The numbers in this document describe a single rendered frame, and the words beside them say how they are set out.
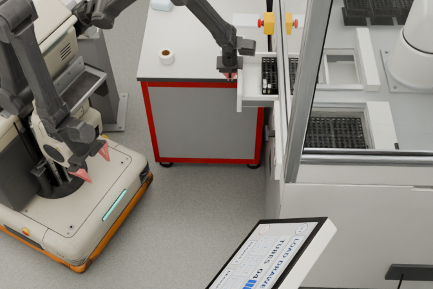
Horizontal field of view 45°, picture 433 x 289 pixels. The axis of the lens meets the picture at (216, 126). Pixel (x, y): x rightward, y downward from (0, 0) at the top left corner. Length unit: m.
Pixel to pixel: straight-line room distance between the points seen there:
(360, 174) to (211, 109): 0.96
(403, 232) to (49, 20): 1.46
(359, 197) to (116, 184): 1.21
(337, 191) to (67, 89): 1.01
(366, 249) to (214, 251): 0.80
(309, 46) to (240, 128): 1.34
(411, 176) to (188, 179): 1.42
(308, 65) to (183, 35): 1.25
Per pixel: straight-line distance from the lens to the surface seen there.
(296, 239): 1.41
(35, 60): 1.44
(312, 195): 1.81
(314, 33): 1.26
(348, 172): 1.71
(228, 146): 2.68
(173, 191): 2.83
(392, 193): 1.85
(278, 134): 1.87
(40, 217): 2.56
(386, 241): 2.17
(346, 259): 2.28
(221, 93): 2.37
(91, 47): 2.70
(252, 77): 2.18
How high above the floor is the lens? 2.40
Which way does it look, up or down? 51 degrees down
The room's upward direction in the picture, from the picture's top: 1 degrees counter-clockwise
